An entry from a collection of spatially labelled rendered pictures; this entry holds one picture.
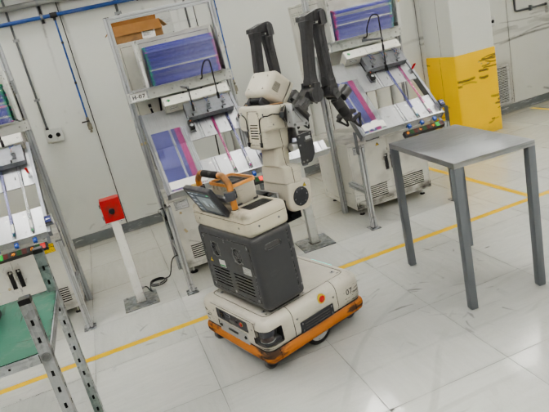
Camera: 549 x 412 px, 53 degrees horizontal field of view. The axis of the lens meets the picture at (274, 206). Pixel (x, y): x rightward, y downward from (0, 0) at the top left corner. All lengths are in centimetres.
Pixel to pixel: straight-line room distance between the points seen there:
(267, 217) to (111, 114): 318
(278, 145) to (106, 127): 295
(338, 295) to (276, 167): 75
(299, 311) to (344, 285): 31
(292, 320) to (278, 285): 19
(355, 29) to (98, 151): 268
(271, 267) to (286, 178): 49
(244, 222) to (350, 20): 236
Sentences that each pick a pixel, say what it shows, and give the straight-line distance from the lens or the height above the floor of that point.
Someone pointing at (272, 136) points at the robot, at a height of 107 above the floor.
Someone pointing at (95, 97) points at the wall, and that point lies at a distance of 552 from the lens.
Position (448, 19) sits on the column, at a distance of 619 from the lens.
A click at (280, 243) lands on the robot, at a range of 267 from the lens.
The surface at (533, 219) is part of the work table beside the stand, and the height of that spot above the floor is 38.
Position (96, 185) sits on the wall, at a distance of 561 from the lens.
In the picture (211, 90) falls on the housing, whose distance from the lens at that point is 410.
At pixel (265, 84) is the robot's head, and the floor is 133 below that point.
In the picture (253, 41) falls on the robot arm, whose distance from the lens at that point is 312.
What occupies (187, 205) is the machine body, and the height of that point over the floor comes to 53.
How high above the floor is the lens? 158
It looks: 17 degrees down
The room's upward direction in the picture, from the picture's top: 13 degrees counter-clockwise
